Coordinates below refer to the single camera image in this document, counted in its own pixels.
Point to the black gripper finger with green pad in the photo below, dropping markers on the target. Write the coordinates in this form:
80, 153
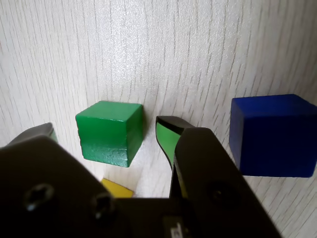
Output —
213, 173
44, 186

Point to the green wooden cube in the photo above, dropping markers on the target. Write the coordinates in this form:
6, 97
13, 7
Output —
106, 134

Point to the blue wooden cube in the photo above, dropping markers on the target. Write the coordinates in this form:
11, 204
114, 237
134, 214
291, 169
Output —
275, 136

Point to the yellow wooden cube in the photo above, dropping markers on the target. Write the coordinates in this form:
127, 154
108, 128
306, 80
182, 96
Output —
117, 189

